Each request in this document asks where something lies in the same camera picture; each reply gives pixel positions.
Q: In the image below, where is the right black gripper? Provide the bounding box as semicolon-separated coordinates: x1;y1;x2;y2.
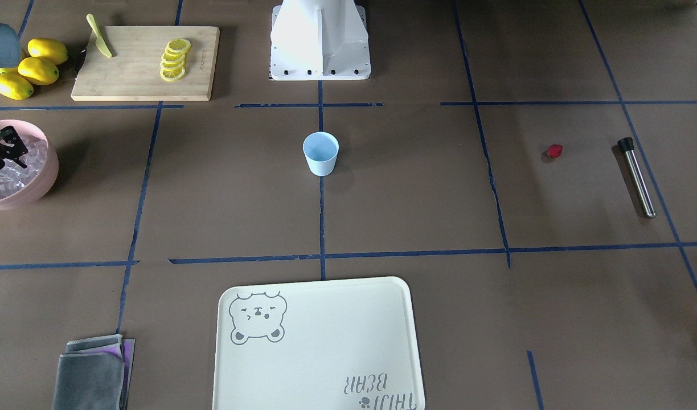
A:
0;126;29;170

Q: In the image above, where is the red strawberry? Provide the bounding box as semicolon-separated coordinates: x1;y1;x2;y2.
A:
546;143;564;160

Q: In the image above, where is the steel muddler black tip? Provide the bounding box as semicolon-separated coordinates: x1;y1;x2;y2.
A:
617;137;657;219

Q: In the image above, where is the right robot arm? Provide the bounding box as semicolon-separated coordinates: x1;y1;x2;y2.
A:
0;23;28;171

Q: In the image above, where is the pile of ice cubes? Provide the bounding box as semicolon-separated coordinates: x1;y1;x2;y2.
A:
0;135;48;200

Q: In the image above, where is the light blue cup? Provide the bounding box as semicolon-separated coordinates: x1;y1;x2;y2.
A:
302;132;340;177

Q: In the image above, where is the pink bowl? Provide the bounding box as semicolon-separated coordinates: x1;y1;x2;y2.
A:
0;120;59;210

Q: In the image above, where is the yellow green knife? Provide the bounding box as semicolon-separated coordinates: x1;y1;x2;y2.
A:
86;13;113;58

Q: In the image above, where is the bamboo cutting board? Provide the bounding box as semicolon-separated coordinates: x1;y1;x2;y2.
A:
71;26;219;101

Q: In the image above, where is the lemon slices row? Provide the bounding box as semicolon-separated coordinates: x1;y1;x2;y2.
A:
159;38;192;81

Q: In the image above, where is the grey folded cloth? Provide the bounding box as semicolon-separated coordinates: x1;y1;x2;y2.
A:
52;333;136;409

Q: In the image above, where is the cream bear tray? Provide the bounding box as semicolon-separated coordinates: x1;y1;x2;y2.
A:
211;277;426;409

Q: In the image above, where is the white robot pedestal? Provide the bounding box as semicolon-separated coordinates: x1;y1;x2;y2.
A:
269;1;372;81

